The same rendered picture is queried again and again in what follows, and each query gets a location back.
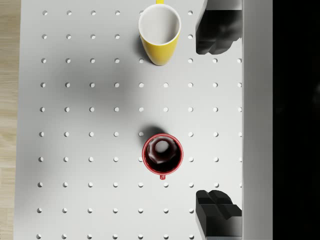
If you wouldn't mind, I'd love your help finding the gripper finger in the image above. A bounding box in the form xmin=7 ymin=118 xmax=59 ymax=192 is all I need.
xmin=195 ymin=9 xmax=243 ymax=56
xmin=195 ymin=189 xmax=243 ymax=238

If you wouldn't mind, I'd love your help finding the yellow mug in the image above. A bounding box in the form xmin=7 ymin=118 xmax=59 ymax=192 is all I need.
xmin=138 ymin=0 xmax=182 ymax=67

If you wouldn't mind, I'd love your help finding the red mug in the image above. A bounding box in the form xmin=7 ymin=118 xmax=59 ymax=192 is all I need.
xmin=141 ymin=133 xmax=185 ymax=180

